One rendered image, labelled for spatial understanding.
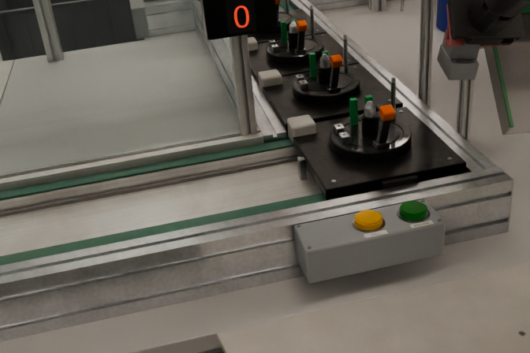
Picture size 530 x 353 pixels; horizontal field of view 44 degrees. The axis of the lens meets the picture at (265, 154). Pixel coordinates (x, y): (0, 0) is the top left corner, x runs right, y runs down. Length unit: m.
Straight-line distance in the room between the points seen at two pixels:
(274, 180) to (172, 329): 0.34
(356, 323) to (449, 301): 0.14
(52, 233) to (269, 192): 0.37
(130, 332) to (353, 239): 0.35
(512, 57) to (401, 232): 0.42
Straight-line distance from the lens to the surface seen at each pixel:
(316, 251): 0.94
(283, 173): 1.20
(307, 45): 1.61
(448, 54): 1.08
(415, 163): 1.11
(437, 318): 0.98
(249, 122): 1.25
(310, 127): 1.21
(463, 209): 1.09
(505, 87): 1.21
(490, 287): 1.05
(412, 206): 1.00
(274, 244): 1.00
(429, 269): 1.06
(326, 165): 1.11
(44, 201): 1.23
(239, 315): 0.99
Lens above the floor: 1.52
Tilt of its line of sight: 28 degrees down
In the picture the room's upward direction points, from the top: 6 degrees counter-clockwise
